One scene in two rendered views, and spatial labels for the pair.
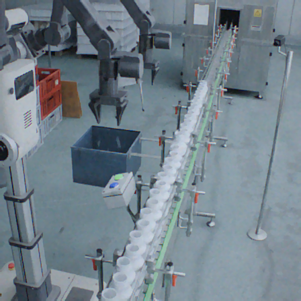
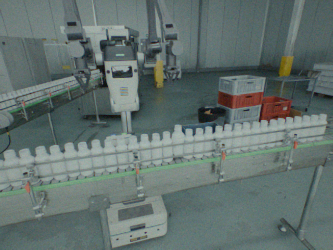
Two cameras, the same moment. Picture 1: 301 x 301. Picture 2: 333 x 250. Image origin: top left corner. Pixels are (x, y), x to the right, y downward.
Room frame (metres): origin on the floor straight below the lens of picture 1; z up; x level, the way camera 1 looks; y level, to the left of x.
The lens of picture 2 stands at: (1.02, -0.95, 1.58)
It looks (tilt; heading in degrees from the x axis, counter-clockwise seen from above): 21 degrees down; 63
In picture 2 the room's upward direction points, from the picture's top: 1 degrees counter-clockwise
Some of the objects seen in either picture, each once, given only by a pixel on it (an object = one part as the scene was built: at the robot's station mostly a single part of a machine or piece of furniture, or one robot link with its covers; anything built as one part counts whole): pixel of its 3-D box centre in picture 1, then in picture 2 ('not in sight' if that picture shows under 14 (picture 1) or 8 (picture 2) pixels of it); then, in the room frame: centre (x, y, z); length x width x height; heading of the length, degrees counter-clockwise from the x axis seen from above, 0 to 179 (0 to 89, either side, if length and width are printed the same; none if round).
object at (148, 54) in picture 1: (145, 56); (170, 62); (1.56, 0.03, 1.51); 0.10 x 0.07 x 0.07; 77
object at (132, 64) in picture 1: (121, 56); (76, 42); (1.11, 0.09, 1.60); 0.12 x 0.09 x 0.12; 80
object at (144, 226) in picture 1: (143, 244); (58, 162); (0.93, 0.01, 1.08); 0.06 x 0.06 x 0.17
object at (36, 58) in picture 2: not in sight; (34, 70); (0.29, 6.91, 0.96); 0.82 x 0.50 x 1.91; 59
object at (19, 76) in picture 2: not in sight; (11, 73); (-0.17, 6.14, 0.96); 0.82 x 0.50 x 1.91; 59
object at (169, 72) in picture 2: (149, 73); (171, 75); (1.55, 0.01, 1.44); 0.07 x 0.07 x 0.09; 77
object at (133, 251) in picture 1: (132, 270); (28, 166); (0.82, 0.04, 1.08); 0.06 x 0.06 x 0.17
